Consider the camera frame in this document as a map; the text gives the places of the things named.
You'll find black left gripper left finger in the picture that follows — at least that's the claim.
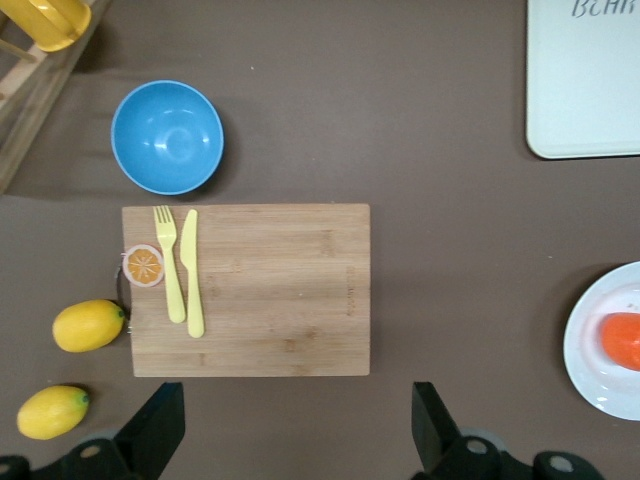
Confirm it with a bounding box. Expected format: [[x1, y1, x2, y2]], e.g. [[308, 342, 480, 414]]
[[29, 381, 187, 480]]

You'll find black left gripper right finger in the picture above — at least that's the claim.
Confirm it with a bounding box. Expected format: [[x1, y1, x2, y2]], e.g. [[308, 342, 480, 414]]
[[409, 381, 536, 480]]

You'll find white round plate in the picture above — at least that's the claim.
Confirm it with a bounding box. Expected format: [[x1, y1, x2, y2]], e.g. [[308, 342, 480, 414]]
[[563, 260, 640, 421]]

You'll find orange fruit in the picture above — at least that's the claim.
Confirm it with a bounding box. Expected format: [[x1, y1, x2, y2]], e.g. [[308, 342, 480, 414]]
[[600, 311, 640, 372]]

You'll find yellow lemon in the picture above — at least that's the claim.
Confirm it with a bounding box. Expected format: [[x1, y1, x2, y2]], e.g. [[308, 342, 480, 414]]
[[16, 385, 91, 441], [52, 299, 126, 354]]

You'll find yellow plastic knife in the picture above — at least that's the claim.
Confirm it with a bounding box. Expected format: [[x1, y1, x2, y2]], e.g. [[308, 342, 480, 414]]
[[179, 208, 206, 339]]

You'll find yellow plastic fork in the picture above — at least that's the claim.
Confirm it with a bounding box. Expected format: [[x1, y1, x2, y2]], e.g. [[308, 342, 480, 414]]
[[152, 205, 187, 324]]

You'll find toy orange slice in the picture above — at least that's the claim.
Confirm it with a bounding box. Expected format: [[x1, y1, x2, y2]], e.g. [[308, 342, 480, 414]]
[[121, 243, 166, 289]]

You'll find wooden cutting board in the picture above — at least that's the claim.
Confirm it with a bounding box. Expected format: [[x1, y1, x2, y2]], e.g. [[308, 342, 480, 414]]
[[113, 202, 372, 378]]

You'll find blue bowl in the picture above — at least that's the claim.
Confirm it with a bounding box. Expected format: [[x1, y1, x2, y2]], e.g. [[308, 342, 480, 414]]
[[110, 79, 226, 196]]

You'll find brown table mat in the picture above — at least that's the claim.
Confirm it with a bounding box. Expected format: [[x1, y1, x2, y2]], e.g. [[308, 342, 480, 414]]
[[0, 0, 640, 480]]

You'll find wooden drying rack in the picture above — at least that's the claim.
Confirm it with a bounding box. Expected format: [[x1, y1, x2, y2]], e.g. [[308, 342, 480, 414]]
[[0, 0, 114, 197]]

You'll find cream tray with bear print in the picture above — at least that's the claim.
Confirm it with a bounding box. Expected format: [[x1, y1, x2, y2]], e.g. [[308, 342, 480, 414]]
[[525, 0, 640, 160]]

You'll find yellow mug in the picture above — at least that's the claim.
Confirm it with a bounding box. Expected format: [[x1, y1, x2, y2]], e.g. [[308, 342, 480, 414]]
[[18, 0, 93, 53]]

